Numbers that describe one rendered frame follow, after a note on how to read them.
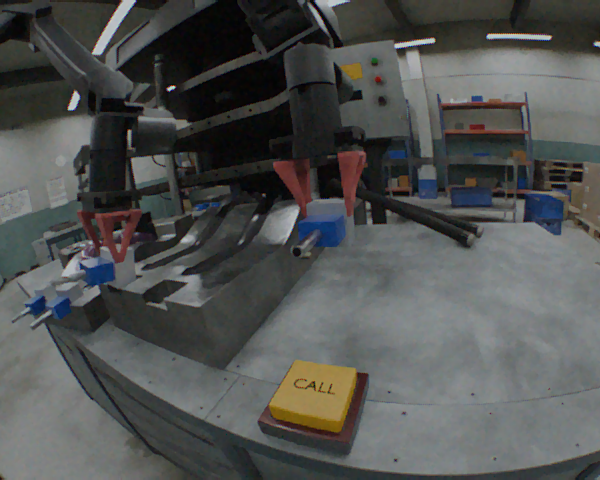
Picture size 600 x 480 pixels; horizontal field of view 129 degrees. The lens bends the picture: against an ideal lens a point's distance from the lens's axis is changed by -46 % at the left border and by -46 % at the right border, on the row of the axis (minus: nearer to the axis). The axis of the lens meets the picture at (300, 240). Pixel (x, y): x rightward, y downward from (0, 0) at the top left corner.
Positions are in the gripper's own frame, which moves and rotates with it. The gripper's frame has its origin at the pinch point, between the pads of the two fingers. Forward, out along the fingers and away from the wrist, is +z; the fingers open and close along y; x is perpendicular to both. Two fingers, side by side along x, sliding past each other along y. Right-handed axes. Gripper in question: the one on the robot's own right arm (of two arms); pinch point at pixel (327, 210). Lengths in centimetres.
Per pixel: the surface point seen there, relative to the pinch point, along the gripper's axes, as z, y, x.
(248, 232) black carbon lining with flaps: 5.2, 19.4, -10.5
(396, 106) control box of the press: -25, -9, -73
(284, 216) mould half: 3.1, 12.8, -13.6
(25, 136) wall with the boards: -232, 725, -108
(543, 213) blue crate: 63, -193, -289
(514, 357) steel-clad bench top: 15.4, -22.7, 7.0
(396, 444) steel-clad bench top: 15.5, -9.9, 17.9
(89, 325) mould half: 13.6, 39.4, 17.6
